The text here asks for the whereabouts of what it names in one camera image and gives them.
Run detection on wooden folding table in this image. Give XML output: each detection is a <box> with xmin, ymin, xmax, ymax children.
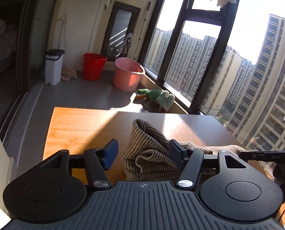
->
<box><xmin>43</xmin><ymin>107</ymin><xmax>240</xmax><ymax>184</ymax></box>

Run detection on striped beige knit garment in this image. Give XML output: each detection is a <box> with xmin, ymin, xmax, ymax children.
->
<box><xmin>122</xmin><ymin>118</ymin><xmax>249</xmax><ymax>182</ymax></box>

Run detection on broom with pink handle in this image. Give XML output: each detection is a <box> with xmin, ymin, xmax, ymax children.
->
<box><xmin>57</xmin><ymin>12</ymin><xmax>77</xmax><ymax>81</ymax></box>

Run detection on red plastic bucket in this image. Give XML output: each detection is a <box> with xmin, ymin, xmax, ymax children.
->
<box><xmin>82</xmin><ymin>53</ymin><xmax>108</xmax><ymax>81</ymax></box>

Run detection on bed with pink quilt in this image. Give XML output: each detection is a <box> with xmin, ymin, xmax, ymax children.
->
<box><xmin>0</xmin><ymin>19</ymin><xmax>17</xmax><ymax>74</ymax></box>

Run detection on pink plastic bucket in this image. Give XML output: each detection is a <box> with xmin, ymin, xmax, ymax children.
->
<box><xmin>113</xmin><ymin>57</ymin><xmax>145</xmax><ymax>92</ymax></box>

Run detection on grey cloth hanging on window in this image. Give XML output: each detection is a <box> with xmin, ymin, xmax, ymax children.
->
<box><xmin>119</xmin><ymin>33</ymin><xmax>133</xmax><ymax>57</ymax></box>

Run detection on white trash bin black lid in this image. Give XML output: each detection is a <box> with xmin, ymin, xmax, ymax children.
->
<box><xmin>45</xmin><ymin>49</ymin><xmax>65</xmax><ymax>86</ymax></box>

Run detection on long mop pole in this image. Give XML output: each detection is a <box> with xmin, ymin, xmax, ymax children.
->
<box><xmin>134</xmin><ymin>1</ymin><xmax>151</xmax><ymax>60</ymax></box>

